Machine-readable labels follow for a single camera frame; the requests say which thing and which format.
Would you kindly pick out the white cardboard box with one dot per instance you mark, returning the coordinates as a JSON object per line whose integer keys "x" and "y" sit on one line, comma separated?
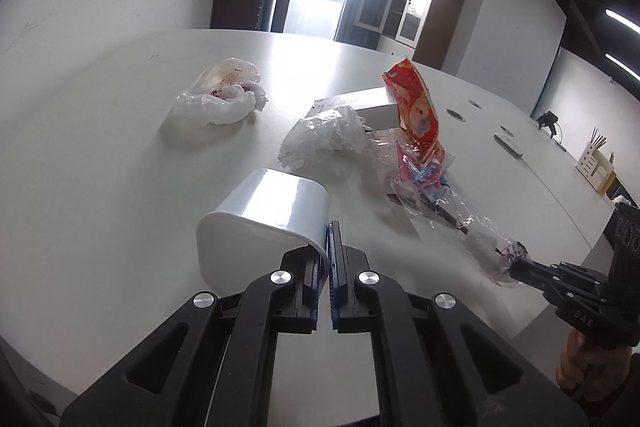
{"x": 376, "y": 106}

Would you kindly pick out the white plastic cup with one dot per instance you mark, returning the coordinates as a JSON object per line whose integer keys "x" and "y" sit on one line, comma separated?
{"x": 268, "y": 214}

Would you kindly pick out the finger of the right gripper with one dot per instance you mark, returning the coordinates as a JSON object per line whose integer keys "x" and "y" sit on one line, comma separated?
{"x": 545, "y": 271}

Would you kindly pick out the white remote control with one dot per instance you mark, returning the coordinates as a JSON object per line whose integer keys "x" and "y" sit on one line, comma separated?
{"x": 508, "y": 144}

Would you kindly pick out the black desk device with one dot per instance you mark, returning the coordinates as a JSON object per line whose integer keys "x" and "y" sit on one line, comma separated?
{"x": 549, "y": 121}

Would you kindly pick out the brown white cabinet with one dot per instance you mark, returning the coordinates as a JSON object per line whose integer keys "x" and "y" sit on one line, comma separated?
{"x": 426, "y": 26}

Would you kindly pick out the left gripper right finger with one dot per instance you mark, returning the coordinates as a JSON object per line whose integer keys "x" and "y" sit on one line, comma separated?
{"x": 436, "y": 363}

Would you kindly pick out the red orange snack bag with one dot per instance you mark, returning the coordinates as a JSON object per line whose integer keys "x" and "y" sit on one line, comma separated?
{"x": 416, "y": 109}

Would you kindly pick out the person's right hand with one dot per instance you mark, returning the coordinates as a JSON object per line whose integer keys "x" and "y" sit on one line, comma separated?
{"x": 593, "y": 371}

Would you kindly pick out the wooden pen holder box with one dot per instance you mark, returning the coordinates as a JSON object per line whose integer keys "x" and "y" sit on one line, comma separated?
{"x": 596, "y": 168}

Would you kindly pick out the clear pink blue wrapper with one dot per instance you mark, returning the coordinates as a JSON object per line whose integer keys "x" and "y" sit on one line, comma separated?
{"x": 421, "y": 187}

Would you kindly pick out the white red plastic bag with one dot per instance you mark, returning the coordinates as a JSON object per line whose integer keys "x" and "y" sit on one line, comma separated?
{"x": 225, "y": 93}

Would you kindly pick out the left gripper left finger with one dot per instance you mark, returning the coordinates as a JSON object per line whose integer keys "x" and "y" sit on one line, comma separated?
{"x": 211, "y": 362}

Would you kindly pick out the clear plastic bag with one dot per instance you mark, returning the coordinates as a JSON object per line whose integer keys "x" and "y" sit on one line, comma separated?
{"x": 315, "y": 138}

